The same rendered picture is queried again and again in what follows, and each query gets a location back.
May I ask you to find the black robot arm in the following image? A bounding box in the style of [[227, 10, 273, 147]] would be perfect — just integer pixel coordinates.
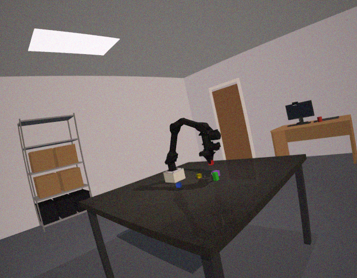
[[165, 118, 221, 171]]

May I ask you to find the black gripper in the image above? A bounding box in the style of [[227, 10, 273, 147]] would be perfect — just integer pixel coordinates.
[[199, 141, 215, 164]]

